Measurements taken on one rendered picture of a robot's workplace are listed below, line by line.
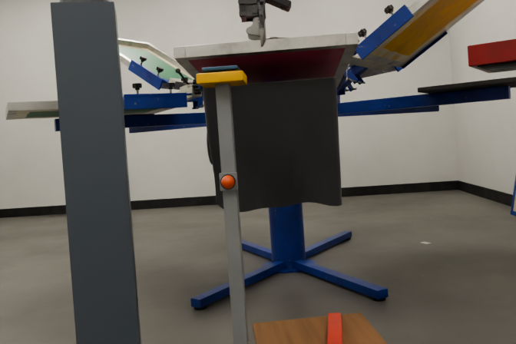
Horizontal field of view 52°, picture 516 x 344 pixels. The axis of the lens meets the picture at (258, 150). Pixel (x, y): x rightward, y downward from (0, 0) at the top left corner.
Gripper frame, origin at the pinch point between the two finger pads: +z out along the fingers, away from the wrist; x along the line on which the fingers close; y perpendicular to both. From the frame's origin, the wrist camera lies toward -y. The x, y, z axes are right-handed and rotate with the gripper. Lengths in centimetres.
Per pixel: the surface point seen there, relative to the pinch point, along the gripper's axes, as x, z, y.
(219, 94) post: 19.7, 18.5, 12.7
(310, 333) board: -37, 102, -9
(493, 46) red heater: -62, -8, -94
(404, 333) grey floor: -39, 103, -44
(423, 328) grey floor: -43, 103, -52
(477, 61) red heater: -65, -3, -88
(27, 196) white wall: -476, 43, 327
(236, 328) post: 14, 85, 12
